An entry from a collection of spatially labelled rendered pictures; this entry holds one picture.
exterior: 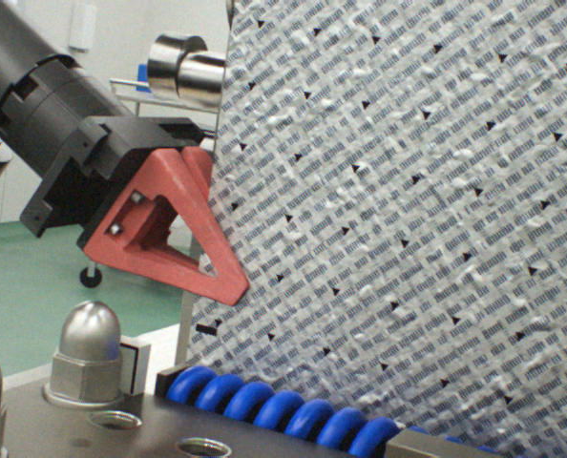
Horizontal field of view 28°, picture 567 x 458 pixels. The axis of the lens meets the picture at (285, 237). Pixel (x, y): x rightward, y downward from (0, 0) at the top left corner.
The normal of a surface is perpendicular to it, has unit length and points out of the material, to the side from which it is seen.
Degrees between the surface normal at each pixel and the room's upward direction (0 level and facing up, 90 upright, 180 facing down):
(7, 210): 90
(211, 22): 90
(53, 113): 71
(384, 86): 90
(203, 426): 0
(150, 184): 100
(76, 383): 90
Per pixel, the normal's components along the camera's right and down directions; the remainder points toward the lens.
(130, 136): 0.57, -0.75
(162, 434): 0.15, -0.98
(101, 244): -0.14, 0.32
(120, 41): 0.90, 0.20
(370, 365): -0.42, 0.09
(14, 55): 0.02, -0.39
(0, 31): 0.17, -0.52
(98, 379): 0.57, 0.22
